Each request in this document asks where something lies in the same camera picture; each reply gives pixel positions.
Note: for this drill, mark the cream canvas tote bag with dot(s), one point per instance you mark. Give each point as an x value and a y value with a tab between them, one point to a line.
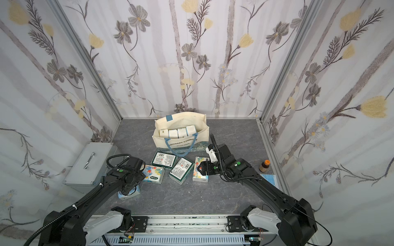
182	146

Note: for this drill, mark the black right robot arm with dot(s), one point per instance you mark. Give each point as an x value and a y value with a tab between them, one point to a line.
291	219

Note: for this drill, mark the aluminium frame rail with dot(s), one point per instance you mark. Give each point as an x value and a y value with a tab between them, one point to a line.
119	221

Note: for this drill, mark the green white tissue pack back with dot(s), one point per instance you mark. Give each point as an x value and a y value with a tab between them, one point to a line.
165	160

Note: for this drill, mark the silver metal case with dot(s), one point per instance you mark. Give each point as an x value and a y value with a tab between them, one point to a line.
90	166

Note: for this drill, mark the blue face mask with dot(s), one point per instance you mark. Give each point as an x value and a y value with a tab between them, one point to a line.
272	179

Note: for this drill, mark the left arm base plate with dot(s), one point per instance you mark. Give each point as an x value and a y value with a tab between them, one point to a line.
139	224

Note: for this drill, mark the green white tissue pack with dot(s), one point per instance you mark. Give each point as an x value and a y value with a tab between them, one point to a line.
165	160
182	132
181	170

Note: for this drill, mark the green white tissue pack front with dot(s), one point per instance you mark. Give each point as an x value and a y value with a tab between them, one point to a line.
181	170

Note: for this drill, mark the light blue purple-logo tissue pack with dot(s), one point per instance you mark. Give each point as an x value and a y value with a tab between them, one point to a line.
191	130

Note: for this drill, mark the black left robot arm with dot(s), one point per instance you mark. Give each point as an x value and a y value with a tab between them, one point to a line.
65	228

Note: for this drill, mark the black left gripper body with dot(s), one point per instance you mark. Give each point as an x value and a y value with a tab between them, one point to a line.
127	187

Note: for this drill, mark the brown bottle orange cap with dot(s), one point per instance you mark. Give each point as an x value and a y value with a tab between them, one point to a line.
265	165

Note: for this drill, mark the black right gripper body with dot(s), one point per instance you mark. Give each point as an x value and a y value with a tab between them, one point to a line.
208	167

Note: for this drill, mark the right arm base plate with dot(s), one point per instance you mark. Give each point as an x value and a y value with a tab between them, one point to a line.
239	224

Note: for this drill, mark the light blue tissue pack front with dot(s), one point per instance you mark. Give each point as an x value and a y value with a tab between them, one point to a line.
173	134

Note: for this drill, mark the cartoon elephant tissue pack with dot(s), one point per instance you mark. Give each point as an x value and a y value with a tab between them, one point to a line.
197	176

